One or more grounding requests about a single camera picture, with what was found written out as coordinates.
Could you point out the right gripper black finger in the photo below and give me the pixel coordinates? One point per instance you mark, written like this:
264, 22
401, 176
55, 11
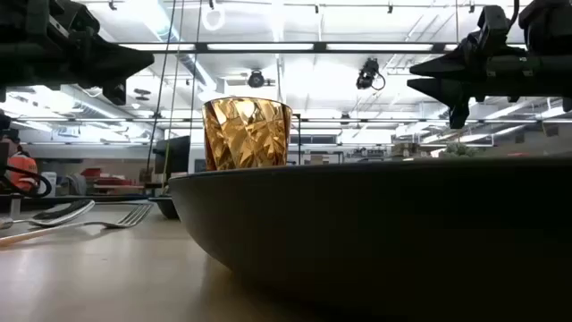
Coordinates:
456, 62
451, 89

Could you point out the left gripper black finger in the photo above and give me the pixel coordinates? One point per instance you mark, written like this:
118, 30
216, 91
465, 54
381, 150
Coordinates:
120, 62
115, 93

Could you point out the black round plate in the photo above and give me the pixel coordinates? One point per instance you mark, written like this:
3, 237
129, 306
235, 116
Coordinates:
380, 232

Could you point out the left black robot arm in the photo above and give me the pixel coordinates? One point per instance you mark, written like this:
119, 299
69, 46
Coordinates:
18, 20

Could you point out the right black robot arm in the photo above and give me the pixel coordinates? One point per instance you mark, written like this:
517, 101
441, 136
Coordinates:
547, 24

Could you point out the silver metal spoon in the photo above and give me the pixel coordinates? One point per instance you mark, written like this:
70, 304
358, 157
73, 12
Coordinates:
58, 214

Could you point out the green artificial plant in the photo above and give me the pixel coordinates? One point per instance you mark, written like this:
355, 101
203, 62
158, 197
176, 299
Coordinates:
460, 149

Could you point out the black computer monitor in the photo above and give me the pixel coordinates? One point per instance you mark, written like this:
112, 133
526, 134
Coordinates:
173, 155

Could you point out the red storage boxes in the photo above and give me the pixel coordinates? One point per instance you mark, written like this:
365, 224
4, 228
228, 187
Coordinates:
107, 179

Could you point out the person in orange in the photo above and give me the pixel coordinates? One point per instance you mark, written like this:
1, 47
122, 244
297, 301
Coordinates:
20, 167

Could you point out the white plastic container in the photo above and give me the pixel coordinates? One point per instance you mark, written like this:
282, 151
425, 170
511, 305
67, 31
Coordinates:
49, 183

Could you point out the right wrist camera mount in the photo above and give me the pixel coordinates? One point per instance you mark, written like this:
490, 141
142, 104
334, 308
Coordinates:
493, 24

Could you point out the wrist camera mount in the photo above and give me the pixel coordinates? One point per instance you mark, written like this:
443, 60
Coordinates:
493, 24
73, 20

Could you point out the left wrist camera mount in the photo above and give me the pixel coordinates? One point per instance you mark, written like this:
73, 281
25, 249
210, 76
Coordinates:
73, 20

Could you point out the long horizontal ceiling rail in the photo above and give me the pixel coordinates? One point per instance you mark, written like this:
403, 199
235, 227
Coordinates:
357, 121

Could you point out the round black ceiling camera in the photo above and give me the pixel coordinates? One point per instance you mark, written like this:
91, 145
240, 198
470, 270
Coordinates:
256, 79

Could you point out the black overhead frame bar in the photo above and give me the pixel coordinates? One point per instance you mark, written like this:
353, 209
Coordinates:
268, 46

